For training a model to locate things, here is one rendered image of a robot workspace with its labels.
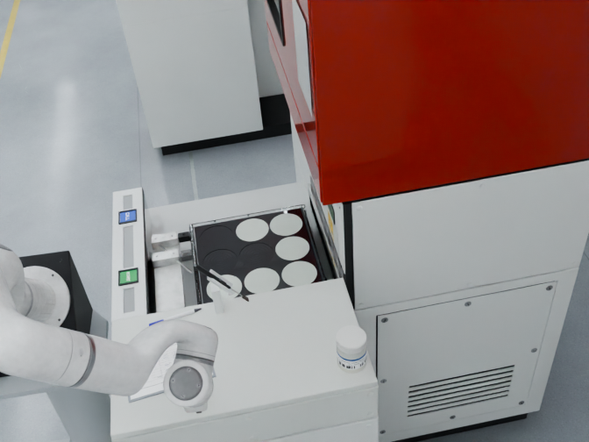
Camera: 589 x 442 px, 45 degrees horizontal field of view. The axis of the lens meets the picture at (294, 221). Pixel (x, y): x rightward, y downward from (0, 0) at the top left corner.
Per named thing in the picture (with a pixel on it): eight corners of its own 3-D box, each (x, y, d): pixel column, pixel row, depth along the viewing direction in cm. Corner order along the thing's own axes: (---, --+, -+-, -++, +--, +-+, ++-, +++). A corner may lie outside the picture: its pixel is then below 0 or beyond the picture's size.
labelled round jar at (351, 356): (362, 347, 171) (362, 322, 165) (370, 370, 166) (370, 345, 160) (334, 352, 170) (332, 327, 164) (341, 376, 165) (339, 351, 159)
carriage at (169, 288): (180, 242, 221) (178, 236, 219) (188, 331, 194) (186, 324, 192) (154, 247, 220) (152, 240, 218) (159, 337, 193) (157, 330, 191)
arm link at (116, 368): (76, 290, 122) (200, 328, 144) (50, 383, 118) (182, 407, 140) (107, 292, 116) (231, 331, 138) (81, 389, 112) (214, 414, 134)
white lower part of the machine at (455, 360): (457, 268, 320) (475, 117, 266) (537, 424, 259) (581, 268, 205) (306, 297, 314) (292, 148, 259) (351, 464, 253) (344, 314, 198)
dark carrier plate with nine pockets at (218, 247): (302, 209, 222) (302, 207, 222) (326, 287, 196) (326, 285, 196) (194, 228, 219) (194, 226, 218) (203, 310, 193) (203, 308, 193)
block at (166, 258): (180, 255, 212) (178, 248, 210) (180, 263, 210) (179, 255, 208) (153, 260, 212) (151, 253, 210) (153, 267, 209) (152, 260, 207)
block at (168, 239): (178, 238, 218) (176, 231, 216) (179, 245, 216) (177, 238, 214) (152, 242, 218) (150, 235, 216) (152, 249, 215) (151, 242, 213)
